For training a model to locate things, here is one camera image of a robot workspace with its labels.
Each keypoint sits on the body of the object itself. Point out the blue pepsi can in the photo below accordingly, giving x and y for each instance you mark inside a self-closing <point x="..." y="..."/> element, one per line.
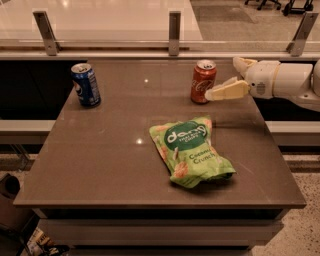
<point x="85" y="84"/>

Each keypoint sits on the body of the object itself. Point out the office chair base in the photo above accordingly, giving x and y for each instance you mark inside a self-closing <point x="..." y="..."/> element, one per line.
<point x="288" y="8"/>

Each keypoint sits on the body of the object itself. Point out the right metal railing bracket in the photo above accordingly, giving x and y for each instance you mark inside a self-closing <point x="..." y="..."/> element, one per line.
<point x="296" y="47"/>

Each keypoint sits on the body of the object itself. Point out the left metal railing bracket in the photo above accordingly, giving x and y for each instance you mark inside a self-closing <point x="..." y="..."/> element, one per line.
<point x="50" y="43"/>

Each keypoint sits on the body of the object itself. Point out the green chips bag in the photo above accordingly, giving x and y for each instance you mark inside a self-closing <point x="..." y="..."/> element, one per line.
<point x="186" y="149"/>

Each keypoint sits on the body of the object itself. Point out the middle metal railing bracket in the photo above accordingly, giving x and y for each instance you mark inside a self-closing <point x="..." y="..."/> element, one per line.
<point x="174" y="32"/>

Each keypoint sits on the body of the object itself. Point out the metal railing bracket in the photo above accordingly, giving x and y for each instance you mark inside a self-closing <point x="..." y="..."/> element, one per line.
<point x="174" y="32"/>
<point x="50" y="43"/>
<point x="296" y="47"/>

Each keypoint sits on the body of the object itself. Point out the orange coke can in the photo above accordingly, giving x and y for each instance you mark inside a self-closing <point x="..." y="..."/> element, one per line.
<point x="204" y="75"/>

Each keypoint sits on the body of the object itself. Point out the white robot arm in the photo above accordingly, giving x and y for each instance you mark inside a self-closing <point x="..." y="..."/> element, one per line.
<point x="298" y="83"/>

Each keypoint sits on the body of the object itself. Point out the dark bin at left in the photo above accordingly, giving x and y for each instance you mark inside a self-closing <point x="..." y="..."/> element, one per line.
<point x="14" y="219"/>

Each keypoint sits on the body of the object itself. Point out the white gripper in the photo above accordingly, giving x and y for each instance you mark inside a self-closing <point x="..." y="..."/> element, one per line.
<point x="264" y="78"/>

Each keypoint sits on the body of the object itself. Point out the packages under table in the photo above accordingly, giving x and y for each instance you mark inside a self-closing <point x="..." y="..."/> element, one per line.
<point x="39" y="244"/>

